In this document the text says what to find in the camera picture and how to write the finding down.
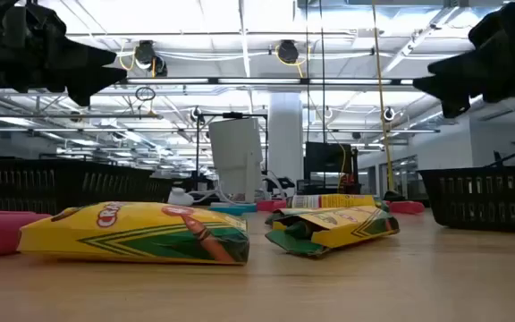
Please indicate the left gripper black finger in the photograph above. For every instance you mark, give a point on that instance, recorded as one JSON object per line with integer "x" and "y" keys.
{"x": 96, "y": 67}
{"x": 87, "y": 94}

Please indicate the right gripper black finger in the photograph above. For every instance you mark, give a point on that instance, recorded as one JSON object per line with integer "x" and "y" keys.
{"x": 454, "y": 76}
{"x": 456, "y": 107}

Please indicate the yellow green crayon box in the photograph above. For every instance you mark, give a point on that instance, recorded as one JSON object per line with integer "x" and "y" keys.
{"x": 128, "y": 232}
{"x": 333, "y": 200}
{"x": 274, "y": 217}

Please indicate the small yellow crayon box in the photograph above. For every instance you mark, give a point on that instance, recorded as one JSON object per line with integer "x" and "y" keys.
{"x": 342, "y": 228}

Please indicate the long ceiling strip light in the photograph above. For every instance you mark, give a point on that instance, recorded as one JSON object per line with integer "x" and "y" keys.
{"x": 257, "y": 81}

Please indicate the white square column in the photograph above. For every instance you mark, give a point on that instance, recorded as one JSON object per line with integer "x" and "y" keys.
{"x": 285, "y": 134}

